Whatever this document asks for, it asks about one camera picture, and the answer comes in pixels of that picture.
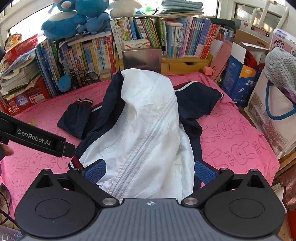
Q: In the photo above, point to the blue plush toy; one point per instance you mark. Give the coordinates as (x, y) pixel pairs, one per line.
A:
(62, 25)
(94, 18)

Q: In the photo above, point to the brown shiny box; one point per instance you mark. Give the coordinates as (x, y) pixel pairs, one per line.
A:
(142, 60)

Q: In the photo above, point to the colourful toy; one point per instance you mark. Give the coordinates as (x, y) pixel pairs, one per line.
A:
(12, 41)

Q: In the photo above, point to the pink cardboard folder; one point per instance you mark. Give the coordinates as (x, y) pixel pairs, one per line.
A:
(220, 60)

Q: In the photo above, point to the white tote bag blue trim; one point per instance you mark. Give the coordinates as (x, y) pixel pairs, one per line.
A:
(270, 125)

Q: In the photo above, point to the stack of flat books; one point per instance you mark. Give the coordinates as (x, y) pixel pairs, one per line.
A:
(180, 5)

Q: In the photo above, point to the blue carton box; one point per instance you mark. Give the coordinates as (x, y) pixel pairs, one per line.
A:
(240, 81)

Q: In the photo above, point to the small red plastic basket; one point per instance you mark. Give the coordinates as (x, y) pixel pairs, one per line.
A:
(23, 47)

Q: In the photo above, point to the black bicycle model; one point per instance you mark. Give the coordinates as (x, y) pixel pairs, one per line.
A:
(86, 77)

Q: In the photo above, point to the white and navy zip jacket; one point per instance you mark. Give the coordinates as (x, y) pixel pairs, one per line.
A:
(143, 115)

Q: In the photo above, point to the white pipe rack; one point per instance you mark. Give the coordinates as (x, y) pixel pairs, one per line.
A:
(264, 14)

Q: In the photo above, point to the white and orange small box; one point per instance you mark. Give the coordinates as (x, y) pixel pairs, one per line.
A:
(136, 44)

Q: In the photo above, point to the wooden desk organizer with drawers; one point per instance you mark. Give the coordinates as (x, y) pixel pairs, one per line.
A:
(185, 66)

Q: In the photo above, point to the brown cardboard box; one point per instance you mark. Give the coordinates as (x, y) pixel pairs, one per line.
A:
(252, 37)

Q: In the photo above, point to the row of green spine books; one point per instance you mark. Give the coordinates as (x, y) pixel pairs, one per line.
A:
(138, 29)

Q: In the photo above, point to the pink eraser cube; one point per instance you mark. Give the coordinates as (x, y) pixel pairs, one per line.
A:
(207, 70)

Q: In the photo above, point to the person's left hand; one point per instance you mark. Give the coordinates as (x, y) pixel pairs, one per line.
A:
(6, 150)

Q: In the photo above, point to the purple ribbon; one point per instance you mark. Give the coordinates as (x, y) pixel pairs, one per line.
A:
(289, 93)

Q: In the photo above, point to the pink rabbit printed blanket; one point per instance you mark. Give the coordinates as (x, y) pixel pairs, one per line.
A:
(231, 139)

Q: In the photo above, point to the beige small jar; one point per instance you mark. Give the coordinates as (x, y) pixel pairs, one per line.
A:
(105, 74)

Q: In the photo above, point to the grey knitted cloth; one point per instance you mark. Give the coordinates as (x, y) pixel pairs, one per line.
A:
(281, 64)

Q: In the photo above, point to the stack of papers and booklets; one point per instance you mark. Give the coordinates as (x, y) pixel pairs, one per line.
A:
(18, 74)

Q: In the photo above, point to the red cloth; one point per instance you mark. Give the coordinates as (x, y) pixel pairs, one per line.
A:
(251, 59)

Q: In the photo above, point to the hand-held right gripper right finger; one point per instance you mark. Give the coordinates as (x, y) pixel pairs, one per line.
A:
(204, 172)

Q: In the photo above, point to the blue plush ball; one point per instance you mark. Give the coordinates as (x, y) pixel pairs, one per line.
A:
(64, 83)

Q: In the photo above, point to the row of blue red books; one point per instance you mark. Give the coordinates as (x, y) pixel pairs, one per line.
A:
(192, 37)

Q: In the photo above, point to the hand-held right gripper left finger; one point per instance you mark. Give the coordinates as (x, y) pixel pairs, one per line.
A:
(96, 172)

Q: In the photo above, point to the row of tall thin books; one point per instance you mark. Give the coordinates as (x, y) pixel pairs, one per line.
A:
(85, 55)

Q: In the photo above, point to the cartoon printed box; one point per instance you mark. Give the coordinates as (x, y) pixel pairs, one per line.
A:
(283, 40)

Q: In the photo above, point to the red plastic basket blue label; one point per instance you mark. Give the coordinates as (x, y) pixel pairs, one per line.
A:
(30, 97)

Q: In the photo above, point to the yellow foil wrapper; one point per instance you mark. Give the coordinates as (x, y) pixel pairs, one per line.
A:
(32, 123)

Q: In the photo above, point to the white plush toy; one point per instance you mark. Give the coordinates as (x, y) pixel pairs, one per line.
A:
(123, 7)

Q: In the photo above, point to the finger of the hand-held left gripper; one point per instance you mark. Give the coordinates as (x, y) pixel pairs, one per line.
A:
(69, 150)

